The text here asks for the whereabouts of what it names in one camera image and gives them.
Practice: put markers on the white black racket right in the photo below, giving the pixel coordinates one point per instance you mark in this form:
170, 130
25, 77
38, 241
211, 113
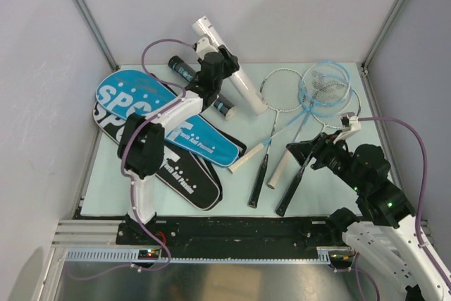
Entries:
354, 105

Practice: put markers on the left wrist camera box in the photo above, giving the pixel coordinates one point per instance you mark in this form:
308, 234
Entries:
203, 46

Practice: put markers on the right aluminium frame post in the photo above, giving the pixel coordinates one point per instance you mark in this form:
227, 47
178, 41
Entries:
387, 25

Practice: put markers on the white racket left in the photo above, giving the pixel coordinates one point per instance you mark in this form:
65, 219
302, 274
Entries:
280, 88

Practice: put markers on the grey cable duct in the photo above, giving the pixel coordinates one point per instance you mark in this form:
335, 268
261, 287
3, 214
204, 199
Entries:
147, 255

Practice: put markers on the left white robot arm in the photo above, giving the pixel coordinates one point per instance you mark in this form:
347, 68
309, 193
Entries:
142, 144

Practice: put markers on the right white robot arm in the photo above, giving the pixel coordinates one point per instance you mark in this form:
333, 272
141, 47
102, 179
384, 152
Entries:
366, 171

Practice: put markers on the black racket bag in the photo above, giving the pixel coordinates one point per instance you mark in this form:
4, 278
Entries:
188, 174

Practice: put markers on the aluminium frame post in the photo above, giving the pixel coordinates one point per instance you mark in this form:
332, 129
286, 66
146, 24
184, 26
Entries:
387, 25
94, 29

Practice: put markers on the white shuttlecock tube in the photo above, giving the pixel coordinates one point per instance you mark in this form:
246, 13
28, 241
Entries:
239, 79

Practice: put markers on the black shuttlecock tube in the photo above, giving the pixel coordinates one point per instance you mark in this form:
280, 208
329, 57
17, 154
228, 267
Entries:
222, 104

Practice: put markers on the blue white racket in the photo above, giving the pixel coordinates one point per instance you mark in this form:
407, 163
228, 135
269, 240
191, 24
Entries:
323, 98

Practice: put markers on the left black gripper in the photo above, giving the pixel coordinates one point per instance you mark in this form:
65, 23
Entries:
230, 63

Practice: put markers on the light blue racket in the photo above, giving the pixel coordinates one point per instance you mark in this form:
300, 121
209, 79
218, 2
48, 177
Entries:
318, 71

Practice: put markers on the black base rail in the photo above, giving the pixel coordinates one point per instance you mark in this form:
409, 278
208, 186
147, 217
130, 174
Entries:
250, 235

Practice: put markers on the left aluminium frame post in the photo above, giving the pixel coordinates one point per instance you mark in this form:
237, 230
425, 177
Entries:
94, 29

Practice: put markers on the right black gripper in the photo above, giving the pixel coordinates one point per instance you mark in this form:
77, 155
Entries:
301, 150

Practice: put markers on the blue racket bag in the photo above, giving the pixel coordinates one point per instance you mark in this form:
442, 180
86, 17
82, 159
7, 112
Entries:
131, 91

